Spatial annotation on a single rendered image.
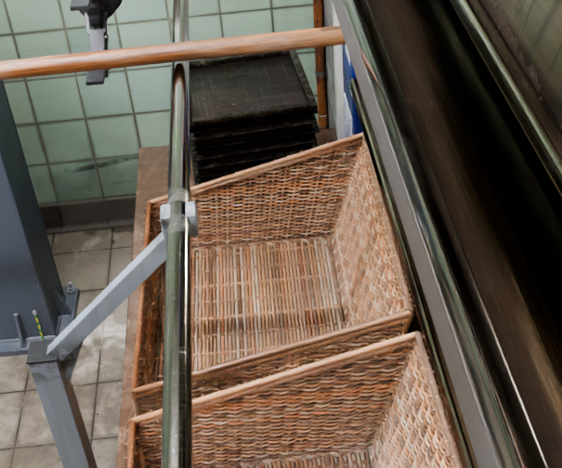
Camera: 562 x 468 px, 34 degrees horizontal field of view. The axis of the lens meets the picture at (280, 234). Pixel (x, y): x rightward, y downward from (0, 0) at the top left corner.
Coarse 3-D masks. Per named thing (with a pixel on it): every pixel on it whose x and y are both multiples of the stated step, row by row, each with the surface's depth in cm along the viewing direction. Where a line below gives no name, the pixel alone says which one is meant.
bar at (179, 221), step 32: (192, 224) 115; (160, 256) 119; (128, 288) 121; (96, 320) 125; (32, 352) 128; (64, 352) 128; (64, 384) 131; (64, 416) 134; (64, 448) 138; (192, 448) 87
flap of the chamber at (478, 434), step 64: (384, 0) 103; (448, 0) 106; (448, 64) 92; (384, 128) 80; (448, 128) 81; (512, 128) 83; (448, 192) 73; (512, 192) 74; (512, 256) 67; (448, 320) 61; (512, 320) 61
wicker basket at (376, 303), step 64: (192, 192) 193; (256, 192) 194; (320, 192) 195; (192, 256) 200; (320, 256) 197; (384, 256) 162; (192, 320) 184; (256, 320) 183; (320, 320) 182; (384, 320) 145; (192, 384) 151
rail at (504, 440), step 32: (352, 0) 97; (384, 64) 85; (384, 96) 81; (416, 128) 77; (416, 160) 72; (416, 192) 69; (448, 224) 66; (448, 256) 63; (448, 288) 61; (480, 320) 58; (480, 352) 55; (480, 384) 54; (512, 384) 53; (512, 416) 51; (512, 448) 50
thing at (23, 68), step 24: (120, 48) 145; (144, 48) 144; (168, 48) 144; (192, 48) 144; (216, 48) 144; (240, 48) 144; (264, 48) 145; (288, 48) 145; (0, 72) 144; (24, 72) 144; (48, 72) 144
